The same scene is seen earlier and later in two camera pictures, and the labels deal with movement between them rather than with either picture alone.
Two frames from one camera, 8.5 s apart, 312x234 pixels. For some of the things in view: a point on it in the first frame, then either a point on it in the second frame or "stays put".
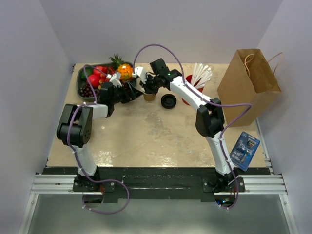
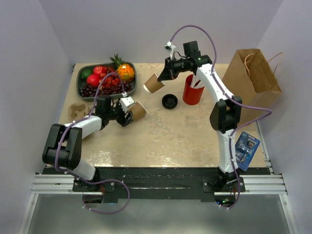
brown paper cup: (149, 98) -> (138, 111)
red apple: (94, 80) stays put
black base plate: (155, 185) stays put
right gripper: (146, 86) -> (168, 72)
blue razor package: (244, 149) stays put
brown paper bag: (247, 80) stays put
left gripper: (129, 95) -> (124, 121)
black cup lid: (168, 101) stays put
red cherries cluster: (110, 70) stays put
